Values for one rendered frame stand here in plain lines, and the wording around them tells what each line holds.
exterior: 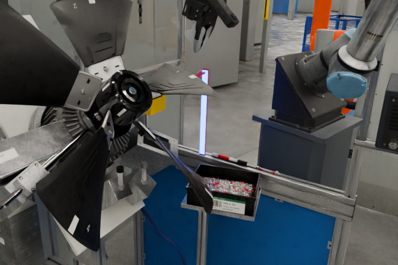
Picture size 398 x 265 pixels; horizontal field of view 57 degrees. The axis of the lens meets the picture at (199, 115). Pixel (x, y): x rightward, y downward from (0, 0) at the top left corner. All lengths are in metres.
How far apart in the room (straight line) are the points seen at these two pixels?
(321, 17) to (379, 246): 3.00
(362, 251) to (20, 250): 1.91
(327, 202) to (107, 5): 0.91
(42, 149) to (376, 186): 2.34
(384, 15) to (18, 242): 1.19
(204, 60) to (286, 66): 3.91
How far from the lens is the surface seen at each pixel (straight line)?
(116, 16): 1.08
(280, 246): 1.44
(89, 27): 1.06
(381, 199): 2.87
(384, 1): 1.08
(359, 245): 2.57
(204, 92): 1.10
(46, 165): 0.85
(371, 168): 2.78
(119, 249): 2.31
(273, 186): 1.30
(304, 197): 1.29
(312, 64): 1.36
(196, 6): 1.10
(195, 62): 5.10
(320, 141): 1.29
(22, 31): 0.86
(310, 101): 1.33
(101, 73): 0.98
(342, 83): 1.18
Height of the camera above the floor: 1.47
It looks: 20 degrees down
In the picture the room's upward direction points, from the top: 2 degrees clockwise
